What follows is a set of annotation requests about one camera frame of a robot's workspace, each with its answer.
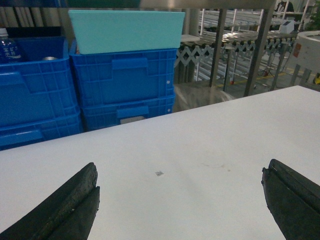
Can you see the clear water bottle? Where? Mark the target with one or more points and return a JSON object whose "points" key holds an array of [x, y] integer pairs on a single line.
{"points": [[9, 51]]}

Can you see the blue crate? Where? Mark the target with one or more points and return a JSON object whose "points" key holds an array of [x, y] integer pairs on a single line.
{"points": [[39, 88], [109, 115], [39, 131], [113, 78]]}

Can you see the blue crate bottom middle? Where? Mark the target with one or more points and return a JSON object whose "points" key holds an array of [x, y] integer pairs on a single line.
{"points": [[39, 131]]}

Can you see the blue crate top middle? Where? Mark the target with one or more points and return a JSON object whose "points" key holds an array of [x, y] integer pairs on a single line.
{"points": [[39, 88]]}

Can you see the roller conveyor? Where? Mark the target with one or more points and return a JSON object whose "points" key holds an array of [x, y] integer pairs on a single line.
{"points": [[238, 42]]}

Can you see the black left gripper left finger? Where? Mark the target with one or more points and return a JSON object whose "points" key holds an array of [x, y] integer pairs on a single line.
{"points": [[67, 214]]}

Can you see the small QR code sticker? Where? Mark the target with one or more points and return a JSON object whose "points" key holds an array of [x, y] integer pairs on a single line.
{"points": [[159, 173]]}

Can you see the teal foam box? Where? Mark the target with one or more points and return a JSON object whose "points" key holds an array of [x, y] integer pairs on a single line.
{"points": [[112, 31]]}

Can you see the dark crate behind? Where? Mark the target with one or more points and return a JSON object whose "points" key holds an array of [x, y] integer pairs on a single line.
{"points": [[34, 32]]}

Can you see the blue crate top right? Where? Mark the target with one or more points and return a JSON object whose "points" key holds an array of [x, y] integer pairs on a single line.
{"points": [[113, 78]]}

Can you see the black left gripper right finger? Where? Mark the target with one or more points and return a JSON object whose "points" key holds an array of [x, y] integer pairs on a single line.
{"points": [[293, 200]]}

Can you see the blue crate bottom right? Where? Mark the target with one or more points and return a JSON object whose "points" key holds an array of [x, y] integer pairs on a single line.
{"points": [[109, 115]]}

